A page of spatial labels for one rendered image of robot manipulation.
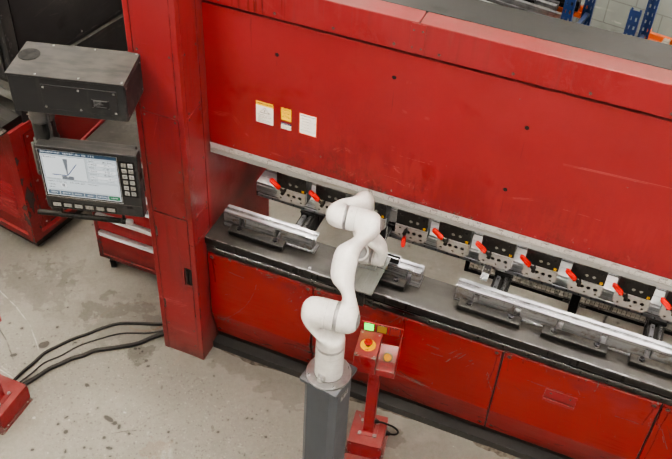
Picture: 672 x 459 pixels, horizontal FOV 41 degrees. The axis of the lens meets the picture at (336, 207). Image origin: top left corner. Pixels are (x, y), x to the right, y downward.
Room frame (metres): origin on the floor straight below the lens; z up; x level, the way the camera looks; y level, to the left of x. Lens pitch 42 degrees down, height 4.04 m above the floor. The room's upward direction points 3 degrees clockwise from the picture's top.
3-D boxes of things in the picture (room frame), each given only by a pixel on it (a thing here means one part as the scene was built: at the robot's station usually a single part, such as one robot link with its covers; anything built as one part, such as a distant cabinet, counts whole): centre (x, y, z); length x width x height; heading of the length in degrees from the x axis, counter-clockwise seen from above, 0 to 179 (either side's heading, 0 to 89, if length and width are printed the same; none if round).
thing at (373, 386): (2.70, -0.24, 0.39); 0.05 x 0.05 x 0.54; 79
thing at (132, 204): (3.05, 1.08, 1.42); 0.45 x 0.12 x 0.36; 86
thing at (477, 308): (2.85, -0.75, 0.89); 0.30 x 0.05 x 0.03; 70
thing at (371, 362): (2.70, -0.24, 0.75); 0.20 x 0.16 x 0.18; 79
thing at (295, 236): (3.30, 0.32, 0.92); 0.50 x 0.06 x 0.10; 70
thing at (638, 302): (2.71, -1.30, 1.26); 0.15 x 0.09 x 0.17; 70
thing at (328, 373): (2.36, -0.01, 1.09); 0.19 x 0.19 x 0.18
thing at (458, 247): (2.98, -0.55, 1.26); 0.15 x 0.09 x 0.17; 70
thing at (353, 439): (2.68, -0.23, 0.06); 0.25 x 0.20 x 0.12; 169
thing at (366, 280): (2.97, -0.15, 1.00); 0.26 x 0.18 x 0.01; 160
